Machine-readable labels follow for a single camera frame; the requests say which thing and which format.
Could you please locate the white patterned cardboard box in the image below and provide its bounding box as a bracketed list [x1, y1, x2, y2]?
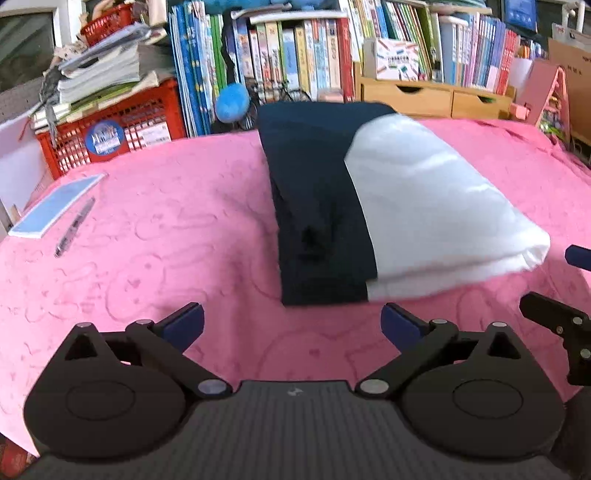
[364, 37, 428, 81]

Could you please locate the white paper bag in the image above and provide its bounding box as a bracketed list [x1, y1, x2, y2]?
[0, 115, 54, 222]

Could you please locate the grey pen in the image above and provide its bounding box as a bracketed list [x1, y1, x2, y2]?
[54, 197, 96, 258]

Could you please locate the white plastic pipe frame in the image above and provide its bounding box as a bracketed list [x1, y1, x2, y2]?
[561, 0, 587, 28]

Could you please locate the wooden drawer organizer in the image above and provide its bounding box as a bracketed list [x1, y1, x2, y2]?
[355, 62, 518, 121]

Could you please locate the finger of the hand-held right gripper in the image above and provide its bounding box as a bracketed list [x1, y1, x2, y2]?
[566, 246, 591, 272]
[519, 292, 591, 386]

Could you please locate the row of thin colourful books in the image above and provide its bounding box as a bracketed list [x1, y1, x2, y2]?
[346, 0, 520, 95]

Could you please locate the white framed window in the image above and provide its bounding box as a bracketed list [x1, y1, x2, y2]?
[0, 0, 86, 93]

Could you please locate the red plastic crate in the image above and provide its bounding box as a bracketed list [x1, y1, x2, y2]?
[36, 78, 186, 181]

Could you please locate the light blue notebook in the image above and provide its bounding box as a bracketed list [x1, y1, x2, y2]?
[8, 173, 108, 240]

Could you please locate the blue plush ball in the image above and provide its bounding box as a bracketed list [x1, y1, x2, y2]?
[215, 83, 251, 123]

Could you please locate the pink rabbit print towel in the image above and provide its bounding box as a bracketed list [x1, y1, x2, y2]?
[0, 117, 591, 457]

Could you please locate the navy and white jacket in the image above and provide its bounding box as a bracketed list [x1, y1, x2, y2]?
[256, 102, 552, 306]

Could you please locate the pink triangular house model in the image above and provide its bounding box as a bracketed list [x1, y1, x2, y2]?
[510, 58, 573, 144]

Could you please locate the row of tall blue workbooks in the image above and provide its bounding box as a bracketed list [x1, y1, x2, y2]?
[168, 2, 232, 138]

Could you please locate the blue cardboard box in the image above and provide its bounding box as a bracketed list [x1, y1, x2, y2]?
[501, 0, 539, 33]

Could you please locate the small red basket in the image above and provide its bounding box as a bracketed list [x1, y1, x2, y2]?
[81, 4, 134, 47]

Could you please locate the black fabric strap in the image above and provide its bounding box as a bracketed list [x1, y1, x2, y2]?
[221, 18, 241, 86]

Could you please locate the black model bicycle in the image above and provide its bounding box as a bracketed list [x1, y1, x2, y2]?
[235, 78, 315, 131]

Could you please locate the blue cat plush toy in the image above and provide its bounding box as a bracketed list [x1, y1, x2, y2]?
[265, 0, 342, 11]

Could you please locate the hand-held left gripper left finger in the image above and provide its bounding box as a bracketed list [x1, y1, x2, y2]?
[50, 302, 232, 400]

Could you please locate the brown cardboard box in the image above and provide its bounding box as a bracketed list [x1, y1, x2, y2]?
[547, 38, 591, 148]

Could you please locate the blue white plush toy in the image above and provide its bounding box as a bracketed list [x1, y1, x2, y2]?
[203, 0, 273, 9]

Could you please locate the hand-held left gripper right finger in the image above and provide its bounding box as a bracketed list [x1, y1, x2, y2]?
[355, 302, 535, 400]

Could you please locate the stack of paper workbooks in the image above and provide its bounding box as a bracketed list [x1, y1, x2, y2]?
[30, 23, 178, 132]

